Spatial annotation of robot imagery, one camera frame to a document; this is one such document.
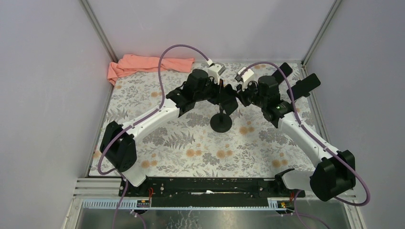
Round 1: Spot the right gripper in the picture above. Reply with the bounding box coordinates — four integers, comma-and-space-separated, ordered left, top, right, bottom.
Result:
236, 79, 267, 108

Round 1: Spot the black round-base stand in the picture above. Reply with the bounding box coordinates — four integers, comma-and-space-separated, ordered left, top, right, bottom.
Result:
210, 106, 232, 133

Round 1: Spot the black phone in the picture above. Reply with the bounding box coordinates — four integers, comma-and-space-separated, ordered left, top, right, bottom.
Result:
287, 73, 321, 101
219, 84, 238, 115

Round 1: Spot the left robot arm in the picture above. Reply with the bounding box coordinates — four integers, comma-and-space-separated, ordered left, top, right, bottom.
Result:
100, 67, 223, 196

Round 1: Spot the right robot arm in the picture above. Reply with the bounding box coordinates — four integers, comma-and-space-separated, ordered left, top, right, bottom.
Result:
235, 72, 356, 201

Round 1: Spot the pink cloth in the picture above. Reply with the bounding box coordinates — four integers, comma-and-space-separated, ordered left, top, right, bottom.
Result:
107, 54, 195, 85

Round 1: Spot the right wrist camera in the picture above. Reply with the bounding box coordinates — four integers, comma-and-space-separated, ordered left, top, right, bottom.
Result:
235, 67, 255, 83

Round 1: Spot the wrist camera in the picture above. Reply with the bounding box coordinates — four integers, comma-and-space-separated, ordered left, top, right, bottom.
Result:
207, 63, 226, 83
235, 67, 255, 83

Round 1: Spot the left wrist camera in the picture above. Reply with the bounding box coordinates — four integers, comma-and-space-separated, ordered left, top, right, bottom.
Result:
207, 63, 226, 83

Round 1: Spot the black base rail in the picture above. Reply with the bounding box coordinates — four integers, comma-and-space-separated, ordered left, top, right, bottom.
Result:
118, 177, 298, 208

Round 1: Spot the aluminium frame profile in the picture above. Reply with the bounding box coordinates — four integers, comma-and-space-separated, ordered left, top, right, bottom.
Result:
73, 177, 357, 200

